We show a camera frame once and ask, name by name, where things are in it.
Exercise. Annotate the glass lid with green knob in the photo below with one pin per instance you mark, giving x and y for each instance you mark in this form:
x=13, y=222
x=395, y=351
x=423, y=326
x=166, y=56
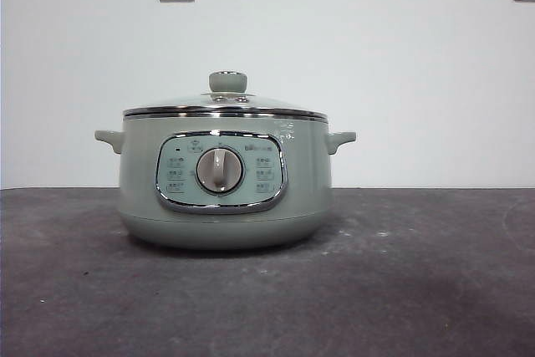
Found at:
x=227, y=81

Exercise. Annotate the pale green electric cooking pot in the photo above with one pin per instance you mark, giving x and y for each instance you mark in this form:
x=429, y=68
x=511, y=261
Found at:
x=138, y=173

